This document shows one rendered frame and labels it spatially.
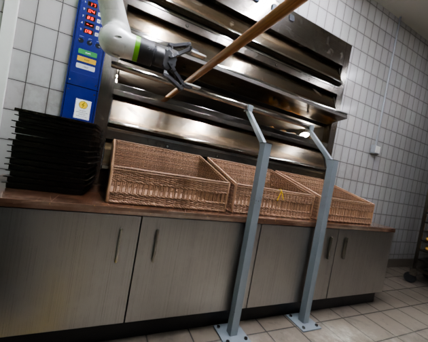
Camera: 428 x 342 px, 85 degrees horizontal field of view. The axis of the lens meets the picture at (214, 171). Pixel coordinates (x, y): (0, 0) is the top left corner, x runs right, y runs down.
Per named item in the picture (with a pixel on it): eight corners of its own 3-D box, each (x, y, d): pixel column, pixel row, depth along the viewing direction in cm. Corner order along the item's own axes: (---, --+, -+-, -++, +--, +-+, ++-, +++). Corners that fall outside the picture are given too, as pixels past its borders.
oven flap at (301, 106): (123, 34, 121) (119, 54, 139) (347, 119, 197) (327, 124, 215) (123, 30, 121) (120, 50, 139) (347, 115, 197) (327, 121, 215)
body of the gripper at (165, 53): (153, 48, 96) (174, 56, 100) (149, 68, 96) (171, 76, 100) (157, 41, 89) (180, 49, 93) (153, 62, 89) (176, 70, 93)
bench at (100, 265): (-12, 284, 119) (5, 173, 118) (319, 269, 222) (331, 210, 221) (-101, 387, 68) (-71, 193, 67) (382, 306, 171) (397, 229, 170)
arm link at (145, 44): (138, 56, 85) (142, 31, 85) (134, 66, 96) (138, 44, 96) (154, 62, 88) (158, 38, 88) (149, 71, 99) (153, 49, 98)
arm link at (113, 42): (94, 55, 83) (98, 22, 77) (98, 45, 92) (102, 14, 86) (135, 68, 90) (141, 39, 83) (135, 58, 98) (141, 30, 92)
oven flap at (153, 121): (107, 126, 135) (113, 95, 141) (323, 172, 211) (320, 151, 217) (108, 122, 131) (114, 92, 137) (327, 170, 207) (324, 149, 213)
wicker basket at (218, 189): (104, 184, 136) (112, 138, 135) (194, 195, 160) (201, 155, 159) (102, 203, 92) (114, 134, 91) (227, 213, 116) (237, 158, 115)
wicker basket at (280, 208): (198, 195, 162) (205, 156, 162) (265, 203, 185) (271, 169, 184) (230, 213, 118) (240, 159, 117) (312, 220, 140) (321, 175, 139)
